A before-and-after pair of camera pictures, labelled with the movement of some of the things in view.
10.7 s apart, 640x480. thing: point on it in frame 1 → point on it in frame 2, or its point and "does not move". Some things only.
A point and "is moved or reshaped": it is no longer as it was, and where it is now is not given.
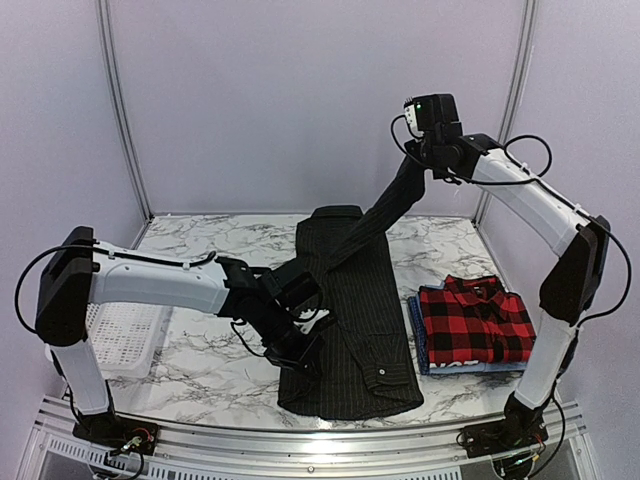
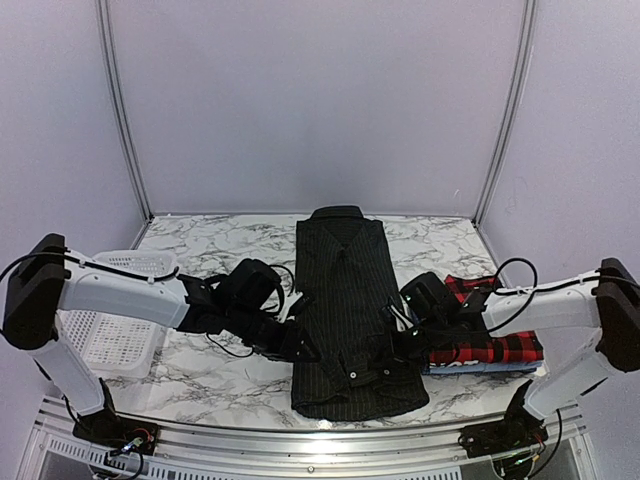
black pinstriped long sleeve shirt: [368, 365] is moved or reshaped
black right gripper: [411, 149] → [394, 358]
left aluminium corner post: [120, 114] does not move
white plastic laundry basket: [127, 340] does not move
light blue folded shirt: [476, 366] does not move
